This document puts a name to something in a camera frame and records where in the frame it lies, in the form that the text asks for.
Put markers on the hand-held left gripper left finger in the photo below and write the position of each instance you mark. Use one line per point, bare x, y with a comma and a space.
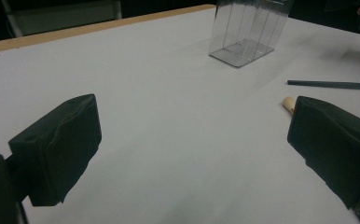
57, 149

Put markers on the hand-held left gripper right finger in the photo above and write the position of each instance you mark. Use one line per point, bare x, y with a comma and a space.
336, 146

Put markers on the clear plastic organizer box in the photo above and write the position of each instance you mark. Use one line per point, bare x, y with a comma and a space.
246, 34

